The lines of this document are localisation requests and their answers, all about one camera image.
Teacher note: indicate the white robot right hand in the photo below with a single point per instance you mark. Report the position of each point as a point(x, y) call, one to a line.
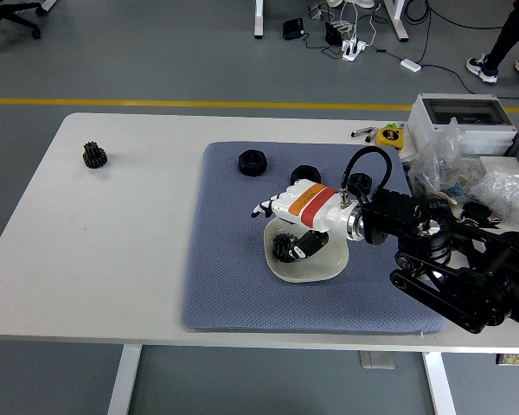
point(311, 205)

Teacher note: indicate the large black gear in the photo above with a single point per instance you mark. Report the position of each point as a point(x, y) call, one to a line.
point(281, 247)

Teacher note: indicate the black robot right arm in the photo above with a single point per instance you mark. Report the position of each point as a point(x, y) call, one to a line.
point(441, 259)

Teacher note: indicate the medium black hex nut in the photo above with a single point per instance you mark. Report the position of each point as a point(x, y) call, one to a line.
point(305, 173)

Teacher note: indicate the small black hex nut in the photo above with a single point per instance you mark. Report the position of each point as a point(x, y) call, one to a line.
point(364, 179)

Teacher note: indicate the large black hex nut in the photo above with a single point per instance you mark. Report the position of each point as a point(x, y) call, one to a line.
point(251, 164)

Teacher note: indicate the black power adapter box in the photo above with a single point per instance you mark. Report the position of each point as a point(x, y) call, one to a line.
point(293, 28)

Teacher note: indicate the white square shallow dish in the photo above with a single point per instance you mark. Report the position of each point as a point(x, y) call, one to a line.
point(324, 269)

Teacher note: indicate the silver marker pen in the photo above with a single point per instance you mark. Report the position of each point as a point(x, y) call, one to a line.
point(361, 132)

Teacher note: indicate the black marker pen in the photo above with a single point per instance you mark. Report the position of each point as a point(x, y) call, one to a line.
point(370, 136)

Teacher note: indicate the blue-grey textured mat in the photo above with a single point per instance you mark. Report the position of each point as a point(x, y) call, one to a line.
point(225, 259)

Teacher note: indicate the yellow tape measure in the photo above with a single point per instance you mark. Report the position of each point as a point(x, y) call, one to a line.
point(389, 136)

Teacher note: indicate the clear plastic bag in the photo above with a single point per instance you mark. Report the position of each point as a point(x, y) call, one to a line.
point(445, 160)

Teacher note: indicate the white power strip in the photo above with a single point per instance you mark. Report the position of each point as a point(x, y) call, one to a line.
point(354, 48)

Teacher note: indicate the grey under-table control panel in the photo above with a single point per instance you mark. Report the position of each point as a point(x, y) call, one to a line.
point(376, 359)

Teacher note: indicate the white power adapter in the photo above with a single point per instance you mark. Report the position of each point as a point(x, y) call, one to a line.
point(410, 65)

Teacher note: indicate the black charger block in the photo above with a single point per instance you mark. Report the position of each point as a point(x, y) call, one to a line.
point(333, 33)

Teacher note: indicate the white carton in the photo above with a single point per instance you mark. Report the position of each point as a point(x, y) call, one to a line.
point(501, 163)

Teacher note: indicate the white background desk leg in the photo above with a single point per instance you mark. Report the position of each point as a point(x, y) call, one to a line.
point(395, 17)
point(259, 17)

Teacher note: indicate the white table leg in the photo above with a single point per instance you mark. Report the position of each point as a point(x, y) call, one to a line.
point(439, 384)
point(123, 380)

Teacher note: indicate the black double-step gear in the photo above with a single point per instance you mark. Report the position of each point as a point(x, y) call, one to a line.
point(95, 156)

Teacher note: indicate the under-table label sticker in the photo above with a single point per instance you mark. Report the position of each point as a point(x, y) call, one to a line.
point(517, 359)

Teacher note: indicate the person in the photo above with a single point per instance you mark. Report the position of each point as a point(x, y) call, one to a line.
point(510, 30)

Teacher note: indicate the black office chair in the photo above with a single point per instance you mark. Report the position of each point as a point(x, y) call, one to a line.
point(4, 13)

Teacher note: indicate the grey electrical enclosure box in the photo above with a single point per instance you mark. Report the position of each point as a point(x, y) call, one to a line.
point(463, 110)

